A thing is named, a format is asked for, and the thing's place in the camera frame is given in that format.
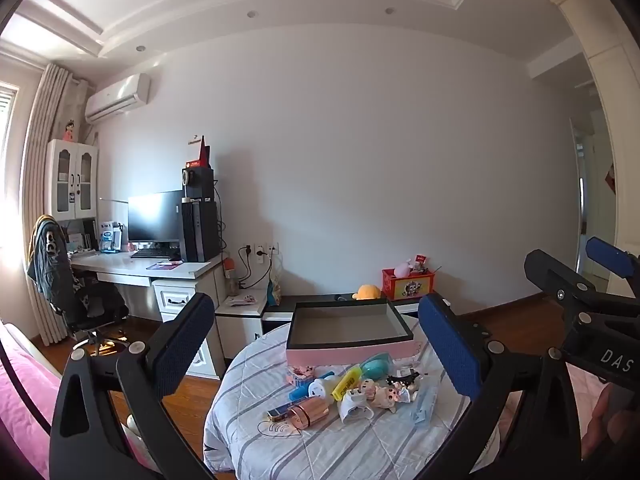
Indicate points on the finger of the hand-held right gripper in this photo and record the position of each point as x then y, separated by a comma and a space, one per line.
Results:
607, 257
550, 270

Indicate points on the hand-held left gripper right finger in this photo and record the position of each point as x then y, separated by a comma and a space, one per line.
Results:
450, 350

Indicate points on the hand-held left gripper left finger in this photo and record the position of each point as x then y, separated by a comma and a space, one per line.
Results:
182, 347

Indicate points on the black hair clip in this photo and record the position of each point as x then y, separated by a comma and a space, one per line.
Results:
404, 377

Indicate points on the clear plastic box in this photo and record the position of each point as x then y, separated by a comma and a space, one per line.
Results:
422, 405

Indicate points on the teal brush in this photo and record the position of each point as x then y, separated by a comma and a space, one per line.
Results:
377, 366

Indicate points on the beige doll figurines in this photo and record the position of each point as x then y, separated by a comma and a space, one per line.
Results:
382, 397

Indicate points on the pink storage box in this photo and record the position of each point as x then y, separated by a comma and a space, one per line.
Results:
350, 355

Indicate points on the yellow highlighter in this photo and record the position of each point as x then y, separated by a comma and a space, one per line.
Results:
346, 384

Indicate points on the white charger plug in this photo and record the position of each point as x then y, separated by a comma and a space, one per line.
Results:
356, 407

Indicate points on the small gold lighter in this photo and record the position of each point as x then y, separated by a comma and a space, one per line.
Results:
277, 413

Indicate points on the pink brick toy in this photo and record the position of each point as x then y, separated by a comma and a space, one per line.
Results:
301, 372

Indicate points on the small blue block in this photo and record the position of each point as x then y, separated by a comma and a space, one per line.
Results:
302, 391

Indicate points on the white cartoon figure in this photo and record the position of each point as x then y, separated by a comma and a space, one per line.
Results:
320, 389

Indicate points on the rose gold cylinder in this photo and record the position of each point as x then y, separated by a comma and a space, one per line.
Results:
310, 412

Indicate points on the person's right hand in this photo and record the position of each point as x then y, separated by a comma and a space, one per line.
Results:
597, 420

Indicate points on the pink printed cloth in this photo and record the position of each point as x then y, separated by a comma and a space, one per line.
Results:
582, 380

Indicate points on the white door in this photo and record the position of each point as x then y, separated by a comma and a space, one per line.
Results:
595, 200

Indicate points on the white bedside cabinet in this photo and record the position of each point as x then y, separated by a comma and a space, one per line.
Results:
240, 330

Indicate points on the red printed box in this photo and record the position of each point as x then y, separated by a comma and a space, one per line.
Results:
407, 287

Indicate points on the pink white packet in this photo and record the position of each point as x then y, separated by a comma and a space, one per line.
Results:
242, 300

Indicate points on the red door decoration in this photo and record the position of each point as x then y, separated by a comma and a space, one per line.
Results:
610, 177

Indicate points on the pink mouse pad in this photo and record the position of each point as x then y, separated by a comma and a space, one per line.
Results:
165, 264

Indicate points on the orange-capped bottle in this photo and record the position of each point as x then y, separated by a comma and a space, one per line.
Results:
231, 277

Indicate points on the pink plush toy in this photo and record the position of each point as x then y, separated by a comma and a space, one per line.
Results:
406, 267

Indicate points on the small red card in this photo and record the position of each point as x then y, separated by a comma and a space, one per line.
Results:
420, 260

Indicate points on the black office chair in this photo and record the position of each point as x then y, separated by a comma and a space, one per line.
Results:
95, 310

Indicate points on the yellow plush toy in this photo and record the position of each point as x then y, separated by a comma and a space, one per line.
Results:
371, 291

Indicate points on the black keyboard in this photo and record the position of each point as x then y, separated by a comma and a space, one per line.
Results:
150, 253

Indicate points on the white desk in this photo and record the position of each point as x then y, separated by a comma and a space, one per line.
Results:
125, 265

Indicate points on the blue snack bag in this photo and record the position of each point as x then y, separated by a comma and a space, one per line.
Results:
272, 292

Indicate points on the black low cabinet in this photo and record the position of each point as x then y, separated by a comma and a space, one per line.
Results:
285, 305

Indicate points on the black computer tower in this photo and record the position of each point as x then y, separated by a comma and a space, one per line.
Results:
200, 230

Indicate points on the blue white box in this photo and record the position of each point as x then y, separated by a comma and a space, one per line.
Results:
110, 237

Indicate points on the black computer monitor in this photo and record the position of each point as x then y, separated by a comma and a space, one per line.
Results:
155, 215

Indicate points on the striped quilt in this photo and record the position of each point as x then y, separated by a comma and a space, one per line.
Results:
350, 450

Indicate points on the row of books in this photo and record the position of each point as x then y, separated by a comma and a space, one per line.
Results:
82, 240

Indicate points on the dark printed jacket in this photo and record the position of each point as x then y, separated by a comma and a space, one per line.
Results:
47, 260

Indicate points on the black speaker box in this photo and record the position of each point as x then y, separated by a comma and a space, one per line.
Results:
200, 182

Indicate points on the pink blanket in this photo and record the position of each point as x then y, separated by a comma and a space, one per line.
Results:
25, 400

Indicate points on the red triangular pennant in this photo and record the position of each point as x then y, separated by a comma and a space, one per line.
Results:
204, 152

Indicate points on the white glass-door cabinet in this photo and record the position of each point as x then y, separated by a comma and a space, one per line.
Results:
72, 180

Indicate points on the beige curtain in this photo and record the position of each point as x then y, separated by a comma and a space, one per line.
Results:
42, 160

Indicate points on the small pink doll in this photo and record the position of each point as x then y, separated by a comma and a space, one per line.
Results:
70, 131

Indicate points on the white air conditioner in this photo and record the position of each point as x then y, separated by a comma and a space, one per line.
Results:
117, 97

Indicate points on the window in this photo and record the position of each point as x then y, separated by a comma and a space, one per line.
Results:
6, 110

